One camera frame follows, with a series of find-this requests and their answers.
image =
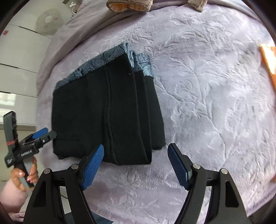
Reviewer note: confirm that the orange fleece garment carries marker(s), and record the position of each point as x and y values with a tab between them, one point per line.
268	55

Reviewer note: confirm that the brown fuzzy orange-lined garment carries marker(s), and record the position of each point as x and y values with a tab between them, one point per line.
119	6

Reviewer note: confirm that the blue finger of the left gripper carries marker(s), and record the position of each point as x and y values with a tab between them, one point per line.
39	133
40	142

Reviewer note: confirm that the black pants with patterned waistband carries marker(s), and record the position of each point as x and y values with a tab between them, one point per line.
111	101

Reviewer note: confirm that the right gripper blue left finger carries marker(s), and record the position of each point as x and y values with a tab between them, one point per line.
90	166

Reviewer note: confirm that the left hand with painted nails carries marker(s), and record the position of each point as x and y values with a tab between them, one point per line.
19	178

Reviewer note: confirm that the white standing fan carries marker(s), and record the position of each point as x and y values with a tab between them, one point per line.
49	22

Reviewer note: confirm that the pink sleeve forearm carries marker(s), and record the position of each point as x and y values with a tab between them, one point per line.
12	199

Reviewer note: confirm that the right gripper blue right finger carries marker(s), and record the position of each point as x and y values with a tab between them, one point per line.
181	165

